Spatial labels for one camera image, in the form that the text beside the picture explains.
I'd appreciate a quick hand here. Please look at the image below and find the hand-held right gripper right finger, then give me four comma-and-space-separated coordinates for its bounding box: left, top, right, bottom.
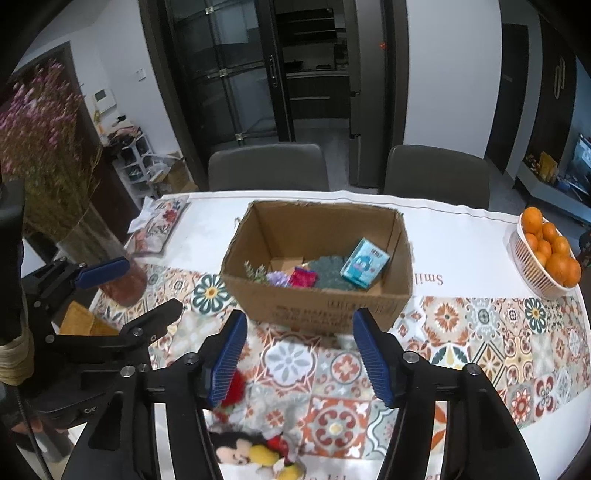
353, 308, 541, 480

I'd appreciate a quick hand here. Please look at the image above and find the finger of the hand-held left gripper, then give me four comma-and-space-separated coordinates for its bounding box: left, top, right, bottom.
21, 257, 131, 321
44, 298, 184, 352

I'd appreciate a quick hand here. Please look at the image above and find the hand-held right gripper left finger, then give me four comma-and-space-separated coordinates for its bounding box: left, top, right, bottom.
62, 310, 249, 480

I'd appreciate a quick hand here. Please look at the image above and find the brown cardboard box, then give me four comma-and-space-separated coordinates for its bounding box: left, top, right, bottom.
221, 199, 413, 334

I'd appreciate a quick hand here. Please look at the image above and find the dark green knitted cloth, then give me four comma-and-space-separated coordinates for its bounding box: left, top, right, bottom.
305, 257, 358, 291

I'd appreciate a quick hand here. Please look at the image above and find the blue tissue pack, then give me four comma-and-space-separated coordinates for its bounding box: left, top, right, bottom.
340, 237, 389, 291

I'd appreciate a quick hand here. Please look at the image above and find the red pink soft item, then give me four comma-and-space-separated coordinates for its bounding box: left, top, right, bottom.
290, 268, 319, 288

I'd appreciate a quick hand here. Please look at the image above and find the glass vase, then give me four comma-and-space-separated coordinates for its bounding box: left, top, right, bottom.
55, 203, 148, 308

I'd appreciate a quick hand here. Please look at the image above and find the yellow woven box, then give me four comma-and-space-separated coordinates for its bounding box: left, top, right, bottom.
59, 302, 121, 337

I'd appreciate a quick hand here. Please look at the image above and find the white crumpled paper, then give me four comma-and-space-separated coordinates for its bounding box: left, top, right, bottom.
128, 198, 160, 234

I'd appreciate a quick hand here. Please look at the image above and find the floral fabric pouch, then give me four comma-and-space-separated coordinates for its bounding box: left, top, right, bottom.
134, 195, 191, 254

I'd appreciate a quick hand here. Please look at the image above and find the black mouse plush toy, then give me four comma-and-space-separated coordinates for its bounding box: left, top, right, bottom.
210, 431, 308, 480

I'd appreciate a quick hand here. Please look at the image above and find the white shoe rack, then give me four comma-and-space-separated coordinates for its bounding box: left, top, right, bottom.
108, 131, 155, 206

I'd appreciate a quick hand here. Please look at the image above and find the dried pink flower bunch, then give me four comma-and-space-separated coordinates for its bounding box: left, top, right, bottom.
0, 60, 105, 241

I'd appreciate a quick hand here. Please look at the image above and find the white patterned tablecloth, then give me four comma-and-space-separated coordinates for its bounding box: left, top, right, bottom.
90, 189, 591, 480

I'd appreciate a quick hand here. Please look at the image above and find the white plastic fruit basket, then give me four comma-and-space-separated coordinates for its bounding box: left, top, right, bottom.
510, 215, 581, 301

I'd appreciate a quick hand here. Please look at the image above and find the grey dining chair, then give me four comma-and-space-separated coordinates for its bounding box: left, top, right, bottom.
208, 143, 329, 192
383, 144, 491, 210

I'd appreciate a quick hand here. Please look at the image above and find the pile of oranges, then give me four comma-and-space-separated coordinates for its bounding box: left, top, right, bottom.
522, 206, 583, 287

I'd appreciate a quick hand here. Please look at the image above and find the dark glass sliding door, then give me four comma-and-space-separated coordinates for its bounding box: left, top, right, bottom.
139, 0, 296, 190

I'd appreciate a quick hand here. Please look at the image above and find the grey television stand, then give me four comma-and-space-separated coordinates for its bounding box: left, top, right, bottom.
516, 157, 591, 222

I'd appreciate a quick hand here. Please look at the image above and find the grey refrigerator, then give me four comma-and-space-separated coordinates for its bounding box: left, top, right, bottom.
347, 0, 391, 189

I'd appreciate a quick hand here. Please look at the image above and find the television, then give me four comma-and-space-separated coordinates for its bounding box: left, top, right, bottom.
570, 134, 591, 185

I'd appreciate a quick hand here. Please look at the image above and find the dark wooden door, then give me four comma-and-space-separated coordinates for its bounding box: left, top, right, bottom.
487, 23, 529, 174

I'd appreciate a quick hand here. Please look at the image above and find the dark wooden cabinet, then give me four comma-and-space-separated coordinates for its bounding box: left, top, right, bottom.
538, 18, 578, 176

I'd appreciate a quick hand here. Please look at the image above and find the white wall intercom panel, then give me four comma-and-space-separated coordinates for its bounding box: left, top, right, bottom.
92, 88, 117, 112

